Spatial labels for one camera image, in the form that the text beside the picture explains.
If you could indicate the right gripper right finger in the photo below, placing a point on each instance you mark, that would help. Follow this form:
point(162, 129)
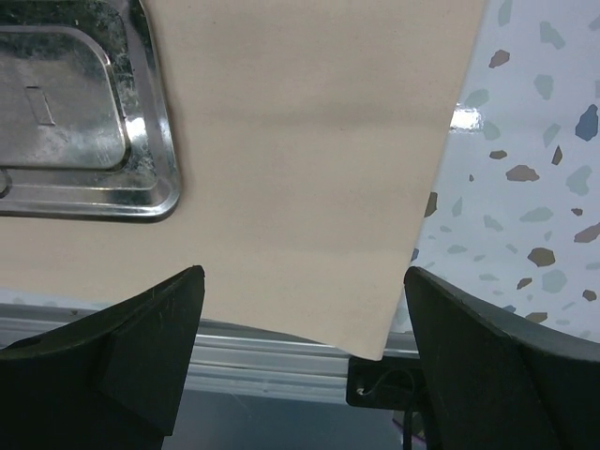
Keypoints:
point(496, 380)

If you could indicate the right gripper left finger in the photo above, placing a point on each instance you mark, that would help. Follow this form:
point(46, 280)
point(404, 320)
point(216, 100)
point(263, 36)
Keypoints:
point(111, 380)

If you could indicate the steel instrument tray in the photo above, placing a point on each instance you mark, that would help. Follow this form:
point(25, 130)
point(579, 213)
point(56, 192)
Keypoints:
point(85, 131)

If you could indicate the beige cloth wrap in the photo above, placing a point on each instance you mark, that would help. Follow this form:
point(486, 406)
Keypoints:
point(308, 134)

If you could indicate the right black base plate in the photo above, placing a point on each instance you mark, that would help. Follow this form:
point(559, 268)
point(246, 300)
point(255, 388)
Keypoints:
point(395, 384)

